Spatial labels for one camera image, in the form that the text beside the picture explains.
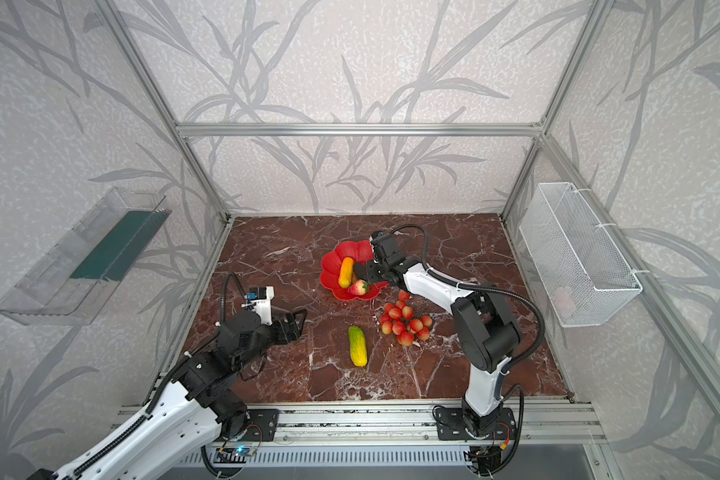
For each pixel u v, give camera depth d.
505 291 0.47
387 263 0.72
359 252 1.08
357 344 0.83
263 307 0.68
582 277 0.62
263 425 0.73
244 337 0.57
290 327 0.68
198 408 0.52
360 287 0.94
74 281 0.65
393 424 0.75
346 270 1.00
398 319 0.90
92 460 0.43
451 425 0.73
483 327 0.48
